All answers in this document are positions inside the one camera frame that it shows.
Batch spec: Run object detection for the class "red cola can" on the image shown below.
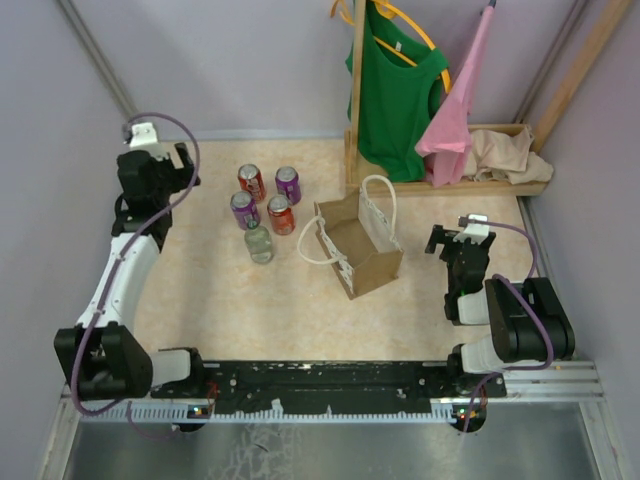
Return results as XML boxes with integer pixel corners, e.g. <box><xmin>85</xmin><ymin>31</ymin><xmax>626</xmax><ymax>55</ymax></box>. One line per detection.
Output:
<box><xmin>237</xmin><ymin>164</ymin><xmax>266</xmax><ymax>203</ymax></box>

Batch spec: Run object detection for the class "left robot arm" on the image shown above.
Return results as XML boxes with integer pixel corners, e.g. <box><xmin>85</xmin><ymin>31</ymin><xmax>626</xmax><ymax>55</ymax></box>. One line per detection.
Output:
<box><xmin>54</xmin><ymin>143</ymin><xmax>200</xmax><ymax>404</ymax></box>

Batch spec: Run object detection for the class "brown canvas tote bag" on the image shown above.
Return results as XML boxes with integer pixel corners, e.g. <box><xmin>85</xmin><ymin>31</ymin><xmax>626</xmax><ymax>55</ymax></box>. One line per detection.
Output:
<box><xmin>297</xmin><ymin>174</ymin><xmax>404</xmax><ymax>300</ymax></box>

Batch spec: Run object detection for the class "beige crumpled cloth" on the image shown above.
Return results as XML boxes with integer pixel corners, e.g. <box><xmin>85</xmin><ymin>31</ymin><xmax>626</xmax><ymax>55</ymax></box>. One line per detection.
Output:
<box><xmin>463</xmin><ymin>126</ymin><xmax>554</xmax><ymax>185</ymax></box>

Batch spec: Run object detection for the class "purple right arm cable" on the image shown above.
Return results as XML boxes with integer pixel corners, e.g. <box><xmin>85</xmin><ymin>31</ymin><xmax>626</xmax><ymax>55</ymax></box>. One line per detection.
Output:
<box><xmin>462</xmin><ymin>215</ymin><xmax>556</xmax><ymax>435</ymax></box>

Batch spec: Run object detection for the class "aluminium rail frame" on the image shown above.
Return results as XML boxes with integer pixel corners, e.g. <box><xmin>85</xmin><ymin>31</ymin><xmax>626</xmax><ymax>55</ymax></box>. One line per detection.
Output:
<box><xmin>80</xmin><ymin>358</ymin><xmax>601</xmax><ymax>401</ymax></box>

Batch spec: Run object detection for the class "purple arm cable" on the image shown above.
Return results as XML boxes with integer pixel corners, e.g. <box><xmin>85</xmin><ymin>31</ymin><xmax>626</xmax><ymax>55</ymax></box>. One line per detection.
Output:
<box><xmin>462</xmin><ymin>215</ymin><xmax>556</xmax><ymax>435</ymax></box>
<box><xmin>68</xmin><ymin>112</ymin><xmax>202</xmax><ymax>442</ymax></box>

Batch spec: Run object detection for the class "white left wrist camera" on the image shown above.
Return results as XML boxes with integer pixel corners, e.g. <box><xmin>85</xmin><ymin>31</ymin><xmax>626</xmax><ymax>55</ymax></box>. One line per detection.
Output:
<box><xmin>123</xmin><ymin>122</ymin><xmax>169</xmax><ymax>161</ymax></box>

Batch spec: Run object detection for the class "purple soda can front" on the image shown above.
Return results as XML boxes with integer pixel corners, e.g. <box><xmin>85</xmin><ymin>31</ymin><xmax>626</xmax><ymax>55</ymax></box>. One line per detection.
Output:
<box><xmin>230</xmin><ymin>190</ymin><xmax>261</xmax><ymax>230</ymax></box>

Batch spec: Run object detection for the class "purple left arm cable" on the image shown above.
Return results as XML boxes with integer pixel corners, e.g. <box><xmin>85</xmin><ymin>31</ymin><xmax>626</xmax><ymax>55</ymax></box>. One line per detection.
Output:
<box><xmin>68</xmin><ymin>112</ymin><xmax>202</xmax><ymax>442</ymax></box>

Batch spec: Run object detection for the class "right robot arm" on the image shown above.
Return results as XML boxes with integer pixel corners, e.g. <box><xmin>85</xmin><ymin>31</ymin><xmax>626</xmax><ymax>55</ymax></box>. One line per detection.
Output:
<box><xmin>425</xmin><ymin>217</ymin><xmax>575</xmax><ymax>396</ymax></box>

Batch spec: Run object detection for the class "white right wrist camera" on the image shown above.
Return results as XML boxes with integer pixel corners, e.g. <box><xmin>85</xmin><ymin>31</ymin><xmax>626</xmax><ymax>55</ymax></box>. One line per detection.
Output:
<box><xmin>454</xmin><ymin>214</ymin><xmax>490</xmax><ymax>245</ymax></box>

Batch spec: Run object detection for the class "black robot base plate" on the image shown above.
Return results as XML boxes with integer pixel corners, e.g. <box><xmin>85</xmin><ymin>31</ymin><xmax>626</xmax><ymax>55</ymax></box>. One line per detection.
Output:
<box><xmin>151</xmin><ymin>361</ymin><xmax>483</xmax><ymax>414</ymax></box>

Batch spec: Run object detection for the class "wooden clothes rack frame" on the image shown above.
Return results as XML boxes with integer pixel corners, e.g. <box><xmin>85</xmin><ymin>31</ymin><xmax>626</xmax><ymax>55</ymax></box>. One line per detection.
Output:
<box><xmin>344</xmin><ymin>0</ymin><xmax>634</xmax><ymax>197</ymax></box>

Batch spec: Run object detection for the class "green tank top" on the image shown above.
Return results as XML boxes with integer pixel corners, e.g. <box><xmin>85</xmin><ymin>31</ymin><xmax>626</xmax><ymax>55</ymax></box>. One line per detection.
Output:
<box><xmin>358</xmin><ymin>1</ymin><xmax>449</xmax><ymax>182</ymax></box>

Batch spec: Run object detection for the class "white cable duct strip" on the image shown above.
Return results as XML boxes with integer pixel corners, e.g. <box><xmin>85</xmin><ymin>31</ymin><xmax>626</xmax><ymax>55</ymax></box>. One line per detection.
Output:
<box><xmin>81</xmin><ymin>399</ymin><xmax>456</xmax><ymax>425</ymax></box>

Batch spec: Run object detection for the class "yellow clothes hanger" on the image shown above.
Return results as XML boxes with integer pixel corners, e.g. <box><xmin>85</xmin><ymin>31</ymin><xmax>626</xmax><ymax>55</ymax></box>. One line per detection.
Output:
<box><xmin>329</xmin><ymin>0</ymin><xmax>453</xmax><ymax>94</ymax></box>

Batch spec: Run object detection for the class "green glass bottle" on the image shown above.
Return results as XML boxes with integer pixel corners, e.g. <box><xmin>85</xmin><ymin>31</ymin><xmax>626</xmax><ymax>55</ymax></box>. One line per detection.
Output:
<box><xmin>244</xmin><ymin>220</ymin><xmax>274</xmax><ymax>265</ymax></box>

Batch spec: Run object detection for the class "red soda can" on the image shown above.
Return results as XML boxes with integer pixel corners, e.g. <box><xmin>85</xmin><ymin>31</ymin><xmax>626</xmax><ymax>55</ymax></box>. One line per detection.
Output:
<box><xmin>267</xmin><ymin>194</ymin><xmax>295</xmax><ymax>235</ymax></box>

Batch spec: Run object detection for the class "purple soda can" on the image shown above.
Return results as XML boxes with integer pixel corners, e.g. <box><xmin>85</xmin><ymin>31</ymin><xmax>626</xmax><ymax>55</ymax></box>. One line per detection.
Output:
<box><xmin>275</xmin><ymin>166</ymin><xmax>302</xmax><ymax>205</ymax></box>
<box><xmin>230</xmin><ymin>190</ymin><xmax>261</xmax><ymax>230</ymax></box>

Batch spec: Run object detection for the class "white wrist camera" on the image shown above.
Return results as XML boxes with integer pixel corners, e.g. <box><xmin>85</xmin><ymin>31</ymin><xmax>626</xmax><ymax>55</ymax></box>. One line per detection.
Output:
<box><xmin>454</xmin><ymin>214</ymin><xmax>490</xmax><ymax>245</ymax></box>
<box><xmin>123</xmin><ymin>122</ymin><xmax>169</xmax><ymax>161</ymax></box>

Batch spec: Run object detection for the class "pink shirt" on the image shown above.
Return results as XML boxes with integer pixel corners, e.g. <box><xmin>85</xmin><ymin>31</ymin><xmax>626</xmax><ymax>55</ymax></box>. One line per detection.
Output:
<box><xmin>415</xmin><ymin>1</ymin><xmax>496</xmax><ymax>188</ymax></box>

